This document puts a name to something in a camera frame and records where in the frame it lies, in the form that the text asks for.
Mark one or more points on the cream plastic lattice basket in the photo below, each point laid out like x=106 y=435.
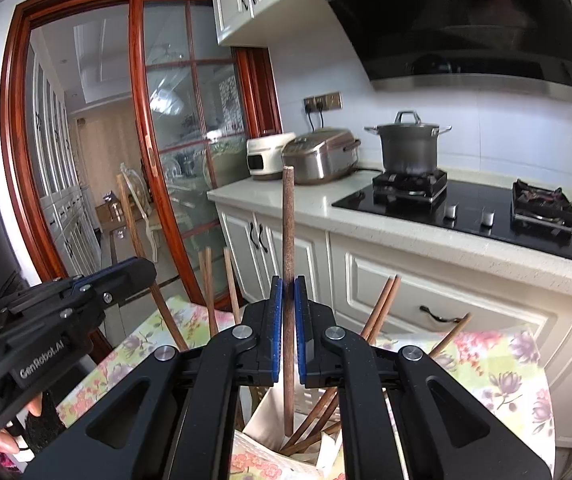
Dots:
x=261 y=425

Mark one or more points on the floral tablecloth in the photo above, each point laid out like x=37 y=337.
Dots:
x=491 y=385

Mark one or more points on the pale stone countertop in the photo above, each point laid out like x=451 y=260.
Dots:
x=276 y=200

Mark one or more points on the black glass gas hob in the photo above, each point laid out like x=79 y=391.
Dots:
x=466 y=220

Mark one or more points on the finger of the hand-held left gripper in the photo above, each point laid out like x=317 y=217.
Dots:
x=100 y=271
x=130 y=280

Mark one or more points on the person's left hand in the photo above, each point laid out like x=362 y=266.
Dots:
x=0 y=442

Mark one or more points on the silver rice cooker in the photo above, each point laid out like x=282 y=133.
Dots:
x=323 y=157

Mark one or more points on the white wall cabinets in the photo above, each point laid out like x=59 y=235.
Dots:
x=266 y=0

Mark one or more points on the wall socket strip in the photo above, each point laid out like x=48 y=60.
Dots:
x=322 y=101

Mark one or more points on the black glass range hood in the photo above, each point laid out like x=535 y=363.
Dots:
x=456 y=25

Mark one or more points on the white display cabinet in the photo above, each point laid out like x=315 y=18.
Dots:
x=60 y=160

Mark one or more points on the dark steel stockpot with lid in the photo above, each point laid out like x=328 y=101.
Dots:
x=408 y=147

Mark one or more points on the cardboard boxes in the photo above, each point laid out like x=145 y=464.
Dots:
x=108 y=207

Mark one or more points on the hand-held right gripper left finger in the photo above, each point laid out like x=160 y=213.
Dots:
x=276 y=340

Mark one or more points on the white electric cooker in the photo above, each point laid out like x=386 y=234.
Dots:
x=266 y=157

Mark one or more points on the red wooden door frame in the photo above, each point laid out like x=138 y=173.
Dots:
x=10 y=135

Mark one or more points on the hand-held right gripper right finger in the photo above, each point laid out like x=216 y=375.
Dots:
x=300 y=340

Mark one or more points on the white base cabinets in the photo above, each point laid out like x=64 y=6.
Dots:
x=366 y=270

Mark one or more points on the glass sliding door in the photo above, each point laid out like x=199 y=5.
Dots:
x=185 y=110

